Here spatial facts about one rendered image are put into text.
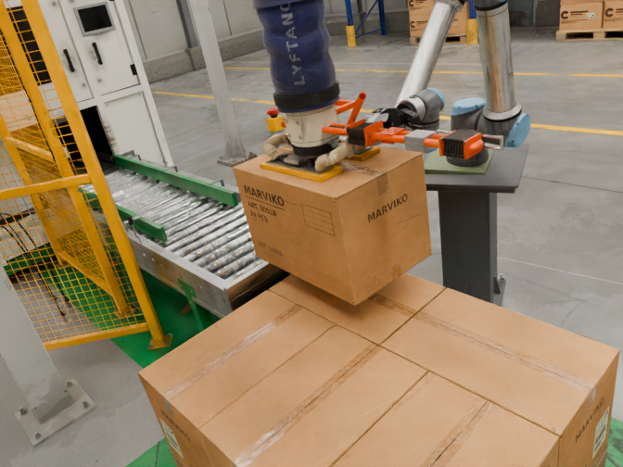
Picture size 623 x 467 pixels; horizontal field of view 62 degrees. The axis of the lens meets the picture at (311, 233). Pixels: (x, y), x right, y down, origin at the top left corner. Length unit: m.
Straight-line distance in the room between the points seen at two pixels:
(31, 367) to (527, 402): 2.06
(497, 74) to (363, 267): 0.95
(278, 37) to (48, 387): 1.90
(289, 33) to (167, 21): 10.36
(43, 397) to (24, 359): 0.22
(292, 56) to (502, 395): 1.18
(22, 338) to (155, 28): 9.77
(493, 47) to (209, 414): 1.62
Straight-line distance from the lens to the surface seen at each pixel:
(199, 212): 3.08
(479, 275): 2.72
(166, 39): 11.98
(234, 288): 2.14
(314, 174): 1.71
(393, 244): 1.80
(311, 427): 1.58
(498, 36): 2.14
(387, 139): 1.58
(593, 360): 1.77
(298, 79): 1.72
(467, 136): 1.44
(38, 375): 2.75
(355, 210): 1.62
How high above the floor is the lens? 1.71
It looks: 27 degrees down
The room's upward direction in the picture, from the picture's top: 11 degrees counter-clockwise
